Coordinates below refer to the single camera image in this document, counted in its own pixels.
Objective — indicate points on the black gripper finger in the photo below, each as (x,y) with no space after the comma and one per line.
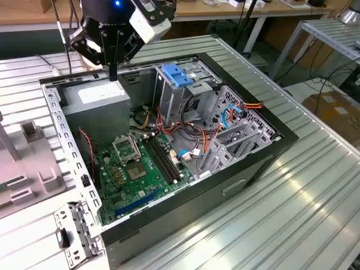
(81,42)
(132,45)

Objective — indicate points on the perforated metal disk bay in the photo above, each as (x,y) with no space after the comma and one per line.
(226,157)

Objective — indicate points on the blue plastic drive latch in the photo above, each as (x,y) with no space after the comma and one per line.
(175,76)

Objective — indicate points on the grey metal drive cage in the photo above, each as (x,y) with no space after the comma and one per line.
(171,98)

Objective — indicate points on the grey power supply box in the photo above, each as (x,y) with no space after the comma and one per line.
(95,112)

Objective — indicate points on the black tripod stand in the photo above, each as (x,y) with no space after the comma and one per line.
(245,22)

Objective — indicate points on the black RAM slot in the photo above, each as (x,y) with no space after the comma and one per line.
(165,157)
(158,161)

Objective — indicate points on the grey parts rack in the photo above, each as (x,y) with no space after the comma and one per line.
(36,157)

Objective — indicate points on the CPU socket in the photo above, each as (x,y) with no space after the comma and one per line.
(136,171)

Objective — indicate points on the green motherboard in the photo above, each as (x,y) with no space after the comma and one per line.
(152,185)

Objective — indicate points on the blue expansion slot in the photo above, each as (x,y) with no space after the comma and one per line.
(135,205)

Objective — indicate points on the green RAM stick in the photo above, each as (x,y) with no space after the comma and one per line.
(4,187)

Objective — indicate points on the black open PC case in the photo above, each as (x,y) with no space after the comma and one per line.
(197,213)

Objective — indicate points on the metal slat side table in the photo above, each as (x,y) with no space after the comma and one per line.
(323,29)

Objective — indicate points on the brown cardboard box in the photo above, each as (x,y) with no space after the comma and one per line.
(334,121)

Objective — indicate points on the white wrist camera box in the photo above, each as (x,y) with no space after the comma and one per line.
(149,25)

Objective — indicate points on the wooden desk white frame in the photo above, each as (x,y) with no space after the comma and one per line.
(225,9)

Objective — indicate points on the metal expansion slot bracket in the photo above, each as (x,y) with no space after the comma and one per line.
(84,233)

